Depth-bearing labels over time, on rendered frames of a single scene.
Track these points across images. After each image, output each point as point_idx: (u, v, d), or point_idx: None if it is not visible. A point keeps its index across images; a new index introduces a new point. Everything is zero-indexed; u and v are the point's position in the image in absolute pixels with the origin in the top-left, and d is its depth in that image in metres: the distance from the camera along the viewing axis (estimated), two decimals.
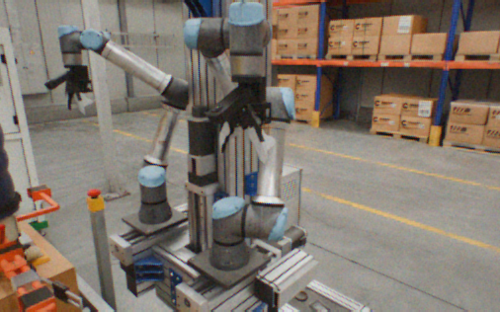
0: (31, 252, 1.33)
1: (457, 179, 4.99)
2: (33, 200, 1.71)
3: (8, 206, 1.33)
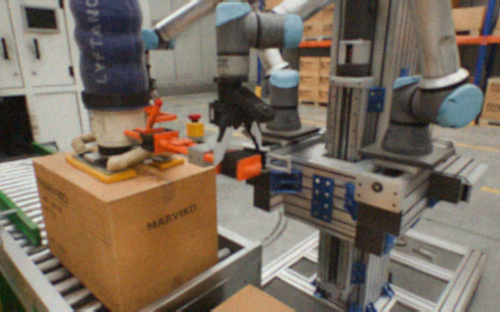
0: None
1: None
2: None
3: (146, 95, 1.17)
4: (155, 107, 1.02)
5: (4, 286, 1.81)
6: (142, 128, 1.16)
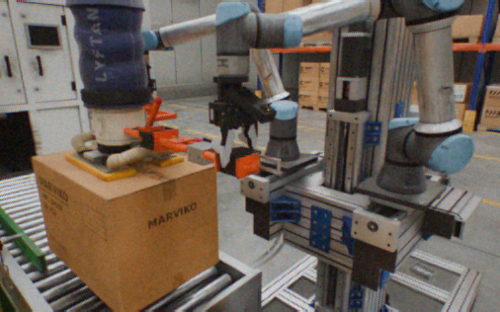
0: None
1: None
2: None
3: (146, 93, 1.16)
4: (155, 105, 1.02)
5: (9, 306, 1.85)
6: (142, 127, 1.16)
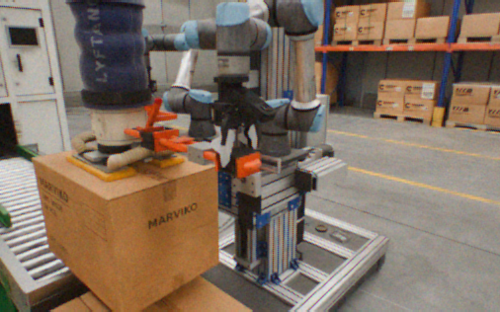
0: None
1: (459, 152, 5.22)
2: None
3: (146, 94, 1.17)
4: (155, 105, 1.02)
5: None
6: (142, 127, 1.16)
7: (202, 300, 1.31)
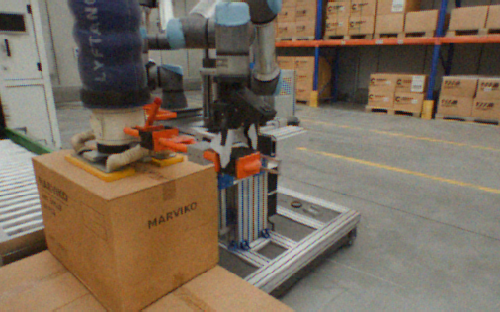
0: None
1: (446, 141, 5.30)
2: None
3: (145, 93, 1.16)
4: (154, 105, 1.02)
5: None
6: (141, 126, 1.16)
7: None
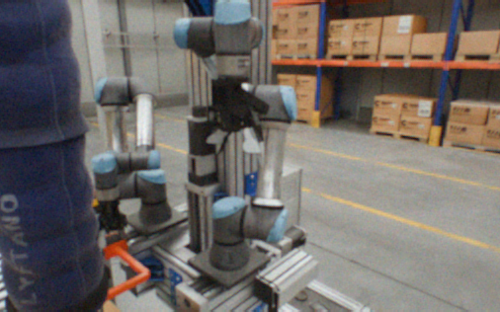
0: None
1: (457, 179, 4.99)
2: (106, 259, 1.24)
3: (99, 295, 0.85)
4: None
5: None
6: None
7: None
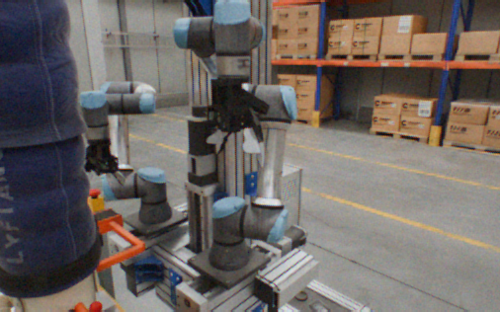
0: None
1: (457, 179, 4.98)
2: (100, 233, 1.20)
3: (90, 259, 0.81)
4: None
5: None
6: (83, 310, 0.80)
7: None
